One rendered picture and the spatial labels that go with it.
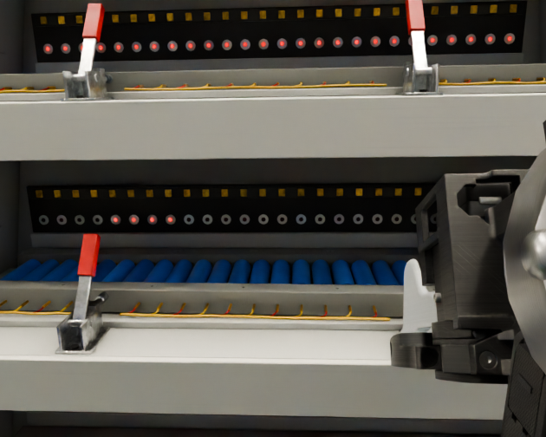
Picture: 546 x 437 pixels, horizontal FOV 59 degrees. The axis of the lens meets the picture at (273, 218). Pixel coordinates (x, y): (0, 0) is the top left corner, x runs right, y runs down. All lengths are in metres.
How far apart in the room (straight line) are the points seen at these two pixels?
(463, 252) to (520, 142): 0.22
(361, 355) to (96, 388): 0.20
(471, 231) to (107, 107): 0.29
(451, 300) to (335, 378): 0.19
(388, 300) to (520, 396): 0.26
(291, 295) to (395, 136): 0.16
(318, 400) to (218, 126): 0.22
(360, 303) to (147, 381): 0.18
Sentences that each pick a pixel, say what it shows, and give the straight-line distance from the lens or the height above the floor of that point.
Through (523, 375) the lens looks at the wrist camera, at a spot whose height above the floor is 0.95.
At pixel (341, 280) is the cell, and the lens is 0.46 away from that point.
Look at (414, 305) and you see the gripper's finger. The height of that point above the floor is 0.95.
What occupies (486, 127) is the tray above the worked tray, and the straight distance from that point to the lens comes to 0.40.
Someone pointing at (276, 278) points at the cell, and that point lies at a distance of 0.46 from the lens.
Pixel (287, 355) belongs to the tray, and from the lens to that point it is 0.38.
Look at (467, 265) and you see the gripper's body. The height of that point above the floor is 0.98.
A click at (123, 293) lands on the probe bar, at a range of 0.45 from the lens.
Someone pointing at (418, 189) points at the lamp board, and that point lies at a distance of 0.53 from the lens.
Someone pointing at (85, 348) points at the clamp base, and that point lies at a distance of 0.41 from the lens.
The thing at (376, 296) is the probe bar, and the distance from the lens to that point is 0.43.
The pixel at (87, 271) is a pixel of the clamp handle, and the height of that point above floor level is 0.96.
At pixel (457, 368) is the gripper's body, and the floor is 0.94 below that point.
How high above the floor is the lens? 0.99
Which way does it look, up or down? 3 degrees up
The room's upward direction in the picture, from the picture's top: straight up
